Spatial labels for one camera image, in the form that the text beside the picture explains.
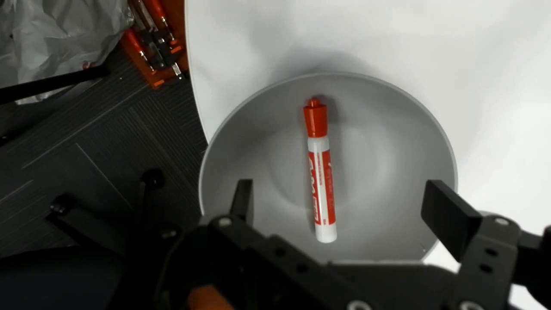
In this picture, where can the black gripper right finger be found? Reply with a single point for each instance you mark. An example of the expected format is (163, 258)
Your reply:
(454, 217)

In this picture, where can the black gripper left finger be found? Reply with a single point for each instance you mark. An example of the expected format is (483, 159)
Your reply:
(242, 200)

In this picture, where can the red and white marker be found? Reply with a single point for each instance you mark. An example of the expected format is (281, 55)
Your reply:
(321, 172)

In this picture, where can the grey bowl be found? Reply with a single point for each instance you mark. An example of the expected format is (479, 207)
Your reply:
(390, 160)

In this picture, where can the orange and black bar clamp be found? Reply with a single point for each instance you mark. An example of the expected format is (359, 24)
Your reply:
(156, 60)

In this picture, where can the white plastic bag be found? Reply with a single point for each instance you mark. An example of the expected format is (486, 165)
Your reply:
(52, 35)

